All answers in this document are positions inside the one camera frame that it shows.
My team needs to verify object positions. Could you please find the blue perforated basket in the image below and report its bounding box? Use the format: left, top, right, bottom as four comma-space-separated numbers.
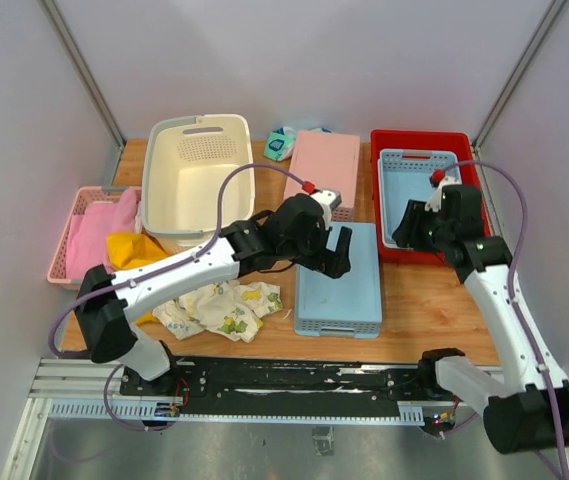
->
378, 148, 464, 249
293, 222, 383, 339

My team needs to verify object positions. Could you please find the pink perforated basket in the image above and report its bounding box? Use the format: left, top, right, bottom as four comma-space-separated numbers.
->
289, 130, 360, 222

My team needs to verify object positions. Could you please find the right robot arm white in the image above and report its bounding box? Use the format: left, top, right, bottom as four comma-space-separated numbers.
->
393, 182, 569, 454

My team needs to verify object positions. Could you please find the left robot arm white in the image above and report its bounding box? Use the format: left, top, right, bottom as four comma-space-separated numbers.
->
73, 190, 352, 396

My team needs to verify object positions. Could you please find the teal white sock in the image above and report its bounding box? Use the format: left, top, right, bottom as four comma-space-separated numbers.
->
263, 126, 333, 162

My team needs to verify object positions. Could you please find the red plastic tray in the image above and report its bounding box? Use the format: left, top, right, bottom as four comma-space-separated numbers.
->
370, 129, 472, 267

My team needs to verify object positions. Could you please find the printed white baby cloth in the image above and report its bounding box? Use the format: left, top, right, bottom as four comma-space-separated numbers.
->
152, 281, 283, 343

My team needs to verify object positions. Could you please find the large cream laundry basket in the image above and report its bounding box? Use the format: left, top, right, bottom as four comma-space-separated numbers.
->
141, 114, 253, 254

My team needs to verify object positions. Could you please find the yellow cloth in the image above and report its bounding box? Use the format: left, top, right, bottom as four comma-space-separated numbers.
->
106, 231, 173, 326

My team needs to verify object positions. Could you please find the pink basket with clothes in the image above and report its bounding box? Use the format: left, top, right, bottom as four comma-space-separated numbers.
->
46, 185, 144, 293

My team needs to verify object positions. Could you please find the pink cloth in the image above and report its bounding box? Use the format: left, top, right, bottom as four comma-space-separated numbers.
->
65, 188, 138, 280

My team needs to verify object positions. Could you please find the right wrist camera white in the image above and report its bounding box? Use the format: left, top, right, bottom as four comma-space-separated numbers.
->
425, 169, 462, 213

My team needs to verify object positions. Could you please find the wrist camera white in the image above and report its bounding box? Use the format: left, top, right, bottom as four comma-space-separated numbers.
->
425, 169, 462, 213
311, 189, 342, 227

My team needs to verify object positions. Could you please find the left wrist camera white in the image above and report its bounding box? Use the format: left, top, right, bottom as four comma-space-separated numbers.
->
311, 189, 342, 227

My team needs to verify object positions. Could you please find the slotted cable duct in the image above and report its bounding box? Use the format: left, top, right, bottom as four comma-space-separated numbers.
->
48, 399, 425, 426

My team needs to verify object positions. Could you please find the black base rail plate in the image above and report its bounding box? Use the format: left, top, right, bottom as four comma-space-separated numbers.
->
119, 356, 454, 413

